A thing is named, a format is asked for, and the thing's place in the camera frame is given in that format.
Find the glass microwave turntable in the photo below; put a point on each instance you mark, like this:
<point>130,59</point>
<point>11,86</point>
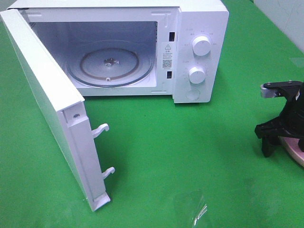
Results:
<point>111,63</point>

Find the white microwave door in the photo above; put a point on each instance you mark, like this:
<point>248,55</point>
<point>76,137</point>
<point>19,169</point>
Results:
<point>63,108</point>

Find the lower white microwave knob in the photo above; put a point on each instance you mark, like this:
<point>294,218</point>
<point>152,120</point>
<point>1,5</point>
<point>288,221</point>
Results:
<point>197,75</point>

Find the upper white microwave knob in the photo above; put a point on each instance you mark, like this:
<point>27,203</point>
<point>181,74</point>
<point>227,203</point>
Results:
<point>201,45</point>

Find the white microwave oven body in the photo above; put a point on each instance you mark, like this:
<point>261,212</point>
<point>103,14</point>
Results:
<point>171,25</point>

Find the pink round plate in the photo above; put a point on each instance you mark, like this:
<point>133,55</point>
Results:
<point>292,147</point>

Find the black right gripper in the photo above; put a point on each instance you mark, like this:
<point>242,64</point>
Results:
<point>290,123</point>

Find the white microwave knob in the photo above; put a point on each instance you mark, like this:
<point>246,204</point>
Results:
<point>201,45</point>
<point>197,75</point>

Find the round white door-release button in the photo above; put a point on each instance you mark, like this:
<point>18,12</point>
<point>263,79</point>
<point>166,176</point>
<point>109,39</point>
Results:
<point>193,94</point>

